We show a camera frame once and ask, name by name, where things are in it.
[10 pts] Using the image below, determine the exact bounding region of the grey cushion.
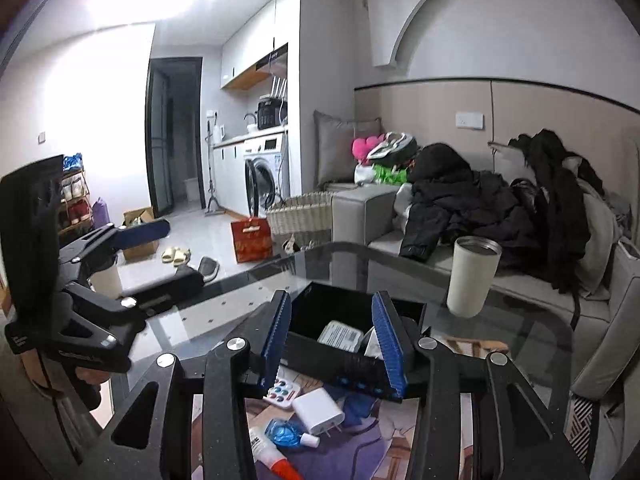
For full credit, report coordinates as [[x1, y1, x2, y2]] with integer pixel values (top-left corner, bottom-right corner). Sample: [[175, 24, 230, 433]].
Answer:
[[313, 110, 383, 191]]

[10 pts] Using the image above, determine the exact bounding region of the white charger adapter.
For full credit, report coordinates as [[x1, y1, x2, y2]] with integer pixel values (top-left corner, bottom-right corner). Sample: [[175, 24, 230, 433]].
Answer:
[[291, 387, 346, 436]]

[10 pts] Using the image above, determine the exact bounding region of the black puffer jacket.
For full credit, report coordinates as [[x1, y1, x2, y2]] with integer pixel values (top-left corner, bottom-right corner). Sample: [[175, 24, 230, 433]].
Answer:
[[400, 167, 546, 263]]

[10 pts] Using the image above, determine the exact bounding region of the green and white case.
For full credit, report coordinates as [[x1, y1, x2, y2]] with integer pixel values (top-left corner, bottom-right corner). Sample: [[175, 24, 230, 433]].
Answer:
[[317, 321, 365, 350]]

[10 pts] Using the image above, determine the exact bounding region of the mop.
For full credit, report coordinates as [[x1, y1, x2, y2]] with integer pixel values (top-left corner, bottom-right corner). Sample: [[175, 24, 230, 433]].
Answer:
[[204, 119, 227, 217]]

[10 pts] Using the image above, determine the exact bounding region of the dark glass door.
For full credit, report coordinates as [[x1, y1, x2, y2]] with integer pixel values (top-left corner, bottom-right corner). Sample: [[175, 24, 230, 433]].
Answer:
[[145, 56, 203, 218]]

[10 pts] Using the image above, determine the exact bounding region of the black fleece garment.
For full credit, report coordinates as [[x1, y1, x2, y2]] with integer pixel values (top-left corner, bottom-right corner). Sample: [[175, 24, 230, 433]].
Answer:
[[410, 142, 473, 183]]

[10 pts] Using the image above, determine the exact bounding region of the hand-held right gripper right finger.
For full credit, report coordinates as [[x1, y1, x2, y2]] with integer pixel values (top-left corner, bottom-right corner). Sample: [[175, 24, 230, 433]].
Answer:
[[372, 290, 591, 480]]

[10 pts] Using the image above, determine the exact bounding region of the glue bottle orange cap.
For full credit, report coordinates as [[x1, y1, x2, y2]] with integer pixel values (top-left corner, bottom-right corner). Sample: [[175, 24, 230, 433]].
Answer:
[[248, 430, 303, 480]]

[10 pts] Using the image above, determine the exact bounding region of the green bag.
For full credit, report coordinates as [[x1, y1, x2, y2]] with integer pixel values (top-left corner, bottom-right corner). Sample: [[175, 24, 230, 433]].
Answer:
[[375, 162, 411, 185]]

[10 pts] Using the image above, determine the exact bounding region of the grey sofa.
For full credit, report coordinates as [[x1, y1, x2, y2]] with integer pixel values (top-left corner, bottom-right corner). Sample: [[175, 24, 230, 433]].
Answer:
[[331, 182, 640, 401]]

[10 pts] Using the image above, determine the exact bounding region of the white plastic bag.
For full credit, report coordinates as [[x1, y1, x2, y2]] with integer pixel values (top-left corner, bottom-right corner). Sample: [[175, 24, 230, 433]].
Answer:
[[354, 162, 381, 185]]

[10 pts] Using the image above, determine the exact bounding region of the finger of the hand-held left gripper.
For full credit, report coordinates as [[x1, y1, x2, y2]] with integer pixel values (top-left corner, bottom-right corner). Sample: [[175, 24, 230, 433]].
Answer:
[[59, 219, 171, 272], [62, 265, 205, 322]]

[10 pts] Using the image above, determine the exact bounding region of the range hood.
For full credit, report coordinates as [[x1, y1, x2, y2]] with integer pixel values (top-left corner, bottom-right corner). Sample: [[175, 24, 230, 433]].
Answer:
[[255, 45, 289, 73]]

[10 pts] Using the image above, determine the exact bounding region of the blue bottle white cap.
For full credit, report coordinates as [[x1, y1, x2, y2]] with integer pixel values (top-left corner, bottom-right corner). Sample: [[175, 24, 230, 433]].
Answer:
[[264, 417, 321, 449]]

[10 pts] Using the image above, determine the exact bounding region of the black air fryer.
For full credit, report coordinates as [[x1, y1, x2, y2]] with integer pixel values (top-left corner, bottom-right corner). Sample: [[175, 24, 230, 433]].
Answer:
[[256, 100, 284, 130]]

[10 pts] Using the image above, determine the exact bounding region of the wicker basket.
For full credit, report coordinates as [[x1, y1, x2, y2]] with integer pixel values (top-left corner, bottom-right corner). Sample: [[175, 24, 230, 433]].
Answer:
[[266, 192, 335, 250]]

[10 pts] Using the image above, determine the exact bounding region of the black and white rug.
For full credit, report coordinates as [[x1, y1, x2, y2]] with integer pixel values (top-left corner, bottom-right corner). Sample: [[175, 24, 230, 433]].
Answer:
[[569, 391, 602, 463]]

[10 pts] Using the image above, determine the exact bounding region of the purple bag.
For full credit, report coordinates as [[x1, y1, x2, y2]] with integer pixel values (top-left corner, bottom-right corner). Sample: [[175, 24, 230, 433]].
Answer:
[[91, 197, 112, 233]]

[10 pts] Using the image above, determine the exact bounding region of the black box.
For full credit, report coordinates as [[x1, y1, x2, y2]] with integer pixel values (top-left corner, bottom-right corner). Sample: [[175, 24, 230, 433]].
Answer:
[[282, 281, 426, 403]]

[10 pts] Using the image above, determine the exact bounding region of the white base cabinet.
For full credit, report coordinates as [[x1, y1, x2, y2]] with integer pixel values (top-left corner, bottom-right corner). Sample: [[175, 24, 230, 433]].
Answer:
[[212, 142, 248, 213]]

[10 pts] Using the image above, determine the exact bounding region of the black and white backpack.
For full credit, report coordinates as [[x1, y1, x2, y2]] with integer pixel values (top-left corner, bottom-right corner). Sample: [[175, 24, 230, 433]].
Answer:
[[367, 131, 420, 166]]

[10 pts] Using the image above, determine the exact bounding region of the wooden shoe rack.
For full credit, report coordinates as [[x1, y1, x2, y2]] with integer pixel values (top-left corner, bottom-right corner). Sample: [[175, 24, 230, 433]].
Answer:
[[57, 152, 94, 242]]

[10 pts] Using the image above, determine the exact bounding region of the white washing machine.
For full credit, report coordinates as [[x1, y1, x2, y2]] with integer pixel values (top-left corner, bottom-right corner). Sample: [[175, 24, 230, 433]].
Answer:
[[242, 132, 291, 218]]

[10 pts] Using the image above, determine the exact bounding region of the white wall cabinet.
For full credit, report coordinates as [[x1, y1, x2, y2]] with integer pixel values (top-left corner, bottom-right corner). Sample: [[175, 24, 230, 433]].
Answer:
[[220, 0, 291, 92]]

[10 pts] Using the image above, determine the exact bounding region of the white tumbler cup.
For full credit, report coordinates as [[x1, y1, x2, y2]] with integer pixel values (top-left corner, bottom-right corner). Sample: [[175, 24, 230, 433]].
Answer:
[[446, 235, 502, 318]]

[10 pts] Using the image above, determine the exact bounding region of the white remote control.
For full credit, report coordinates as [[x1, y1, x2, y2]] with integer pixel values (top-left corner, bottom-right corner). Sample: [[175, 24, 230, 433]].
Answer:
[[263, 367, 303, 407]]

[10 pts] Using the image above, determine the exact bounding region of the printed desk mat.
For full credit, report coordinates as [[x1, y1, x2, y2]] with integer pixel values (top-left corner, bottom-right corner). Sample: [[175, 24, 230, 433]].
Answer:
[[192, 335, 511, 480]]

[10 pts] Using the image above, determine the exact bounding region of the beige cup black lid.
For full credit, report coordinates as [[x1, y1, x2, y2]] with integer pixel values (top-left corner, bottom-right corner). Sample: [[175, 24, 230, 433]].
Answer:
[[90, 255, 124, 301]]

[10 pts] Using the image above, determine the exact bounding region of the cardboard box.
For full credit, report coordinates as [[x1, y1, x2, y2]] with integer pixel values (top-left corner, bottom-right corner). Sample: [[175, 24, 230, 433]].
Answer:
[[122, 206, 162, 261]]

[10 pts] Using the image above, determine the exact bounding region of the red wooden box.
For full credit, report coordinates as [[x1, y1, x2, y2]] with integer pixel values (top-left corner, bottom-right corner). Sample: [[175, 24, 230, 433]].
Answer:
[[230, 217, 273, 264]]

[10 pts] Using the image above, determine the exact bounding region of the person's left hand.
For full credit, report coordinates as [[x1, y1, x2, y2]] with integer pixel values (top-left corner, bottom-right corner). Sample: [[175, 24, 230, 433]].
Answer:
[[72, 366, 108, 411]]

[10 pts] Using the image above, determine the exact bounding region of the grey hoodie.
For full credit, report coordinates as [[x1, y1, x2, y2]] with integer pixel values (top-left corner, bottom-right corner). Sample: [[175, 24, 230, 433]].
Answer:
[[575, 155, 633, 301]]

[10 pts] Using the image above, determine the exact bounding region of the pink plush toy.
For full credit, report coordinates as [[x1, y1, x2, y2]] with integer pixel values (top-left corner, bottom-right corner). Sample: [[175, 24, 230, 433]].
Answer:
[[351, 135, 386, 163]]

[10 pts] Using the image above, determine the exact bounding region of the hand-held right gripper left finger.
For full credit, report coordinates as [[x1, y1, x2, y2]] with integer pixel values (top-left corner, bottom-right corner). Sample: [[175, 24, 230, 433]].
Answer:
[[100, 290, 293, 480]]

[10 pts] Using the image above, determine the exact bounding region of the black coat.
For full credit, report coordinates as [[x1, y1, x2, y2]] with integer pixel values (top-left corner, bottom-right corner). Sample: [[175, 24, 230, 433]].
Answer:
[[507, 129, 606, 295]]

